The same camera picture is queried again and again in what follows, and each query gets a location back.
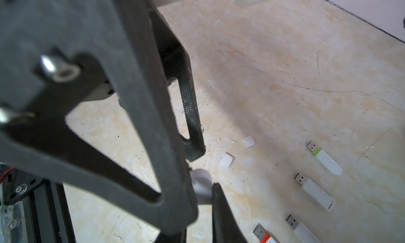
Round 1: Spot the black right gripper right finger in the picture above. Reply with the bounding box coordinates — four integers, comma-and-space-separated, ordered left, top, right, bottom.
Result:
212, 183, 247, 243

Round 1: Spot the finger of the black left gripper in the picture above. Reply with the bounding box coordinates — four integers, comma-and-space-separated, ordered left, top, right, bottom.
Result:
1, 0, 198, 235
149, 9, 206, 162

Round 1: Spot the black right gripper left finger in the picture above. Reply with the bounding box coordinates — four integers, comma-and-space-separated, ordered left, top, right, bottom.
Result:
155, 229, 187, 243

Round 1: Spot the white rounded usb cap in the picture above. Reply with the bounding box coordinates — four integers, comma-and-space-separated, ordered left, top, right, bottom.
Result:
190, 169, 214, 205

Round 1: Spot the white green usb drive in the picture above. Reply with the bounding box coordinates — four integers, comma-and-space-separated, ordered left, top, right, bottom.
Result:
307, 141, 343, 175

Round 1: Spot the white red usb drive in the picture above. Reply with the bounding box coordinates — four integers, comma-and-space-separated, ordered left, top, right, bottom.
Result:
253, 224, 279, 243

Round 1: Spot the white square usb cap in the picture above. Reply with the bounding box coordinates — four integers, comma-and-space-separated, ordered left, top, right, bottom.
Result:
242, 135, 256, 149
219, 153, 234, 168

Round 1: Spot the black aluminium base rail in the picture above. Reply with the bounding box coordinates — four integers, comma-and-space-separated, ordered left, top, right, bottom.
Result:
0, 162, 77, 243

